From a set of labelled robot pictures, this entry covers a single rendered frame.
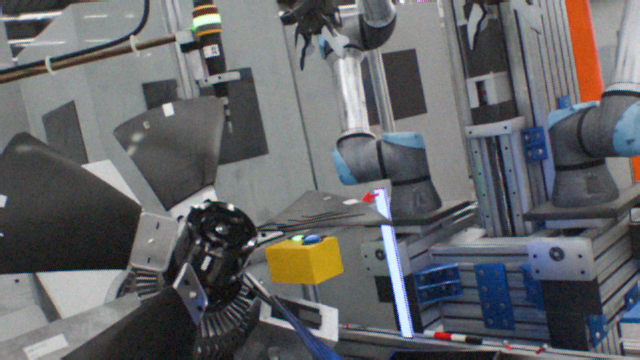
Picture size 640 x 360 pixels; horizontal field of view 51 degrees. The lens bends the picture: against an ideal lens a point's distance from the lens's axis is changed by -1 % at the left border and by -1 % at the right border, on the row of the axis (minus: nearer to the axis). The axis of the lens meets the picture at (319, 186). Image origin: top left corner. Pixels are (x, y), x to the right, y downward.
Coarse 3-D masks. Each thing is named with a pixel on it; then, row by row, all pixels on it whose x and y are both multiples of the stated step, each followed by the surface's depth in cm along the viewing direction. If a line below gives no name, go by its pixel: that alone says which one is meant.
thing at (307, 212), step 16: (320, 192) 138; (288, 208) 132; (304, 208) 130; (320, 208) 129; (336, 208) 128; (352, 208) 129; (368, 208) 130; (272, 224) 122; (288, 224) 119; (304, 224) 119; (320, 224) 119; (336, 224) 120; (352, 224) 121; (368, 224) 123; (384, 224) 124
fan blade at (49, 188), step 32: (0, 160) 101; (32, 160) 102; (64, 160) 104; (0, 192) 99; (32, 192) 101; (64, 192) 102; (96, 192) 104; (0, 224) 99; (32, 224) 100; (64, 224) 102; (96, 224) 103; (128, 224) 105; (0, 256) 98; (32, 256) 100; (64, 256) 102; (96, 256) 104; (128, 256) 106
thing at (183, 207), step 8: (200, 192) 117; (208, 192) 116; (184, 200) 118; (192, 200) 117; (200, 200) 116; (216, 200) 115; (176, 208) 118; (184, 208) 117; (176, 216) 117; (184, 216) 116
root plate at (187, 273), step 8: (184, 272) 102; (192, 272) 104; (176, 280) 100; (192, 280) 104; (176, 288) 99; (184, 288) 102; (192, 288) 104; (200, 288) 106; (184, 296) 101; (200, 296) 106; (192, 304) 103; (200, 304) 106; (192, 312) 103; (200, 312) 105
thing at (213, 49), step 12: (204, 36) 112; (216, 36) 112; (204, 48) 112; (216, 48) 112; (216, 60) 112; (216, 72) 113; (216, 84) 113; (228, 84) 114; (216, 96) 114; (228, 96) 114
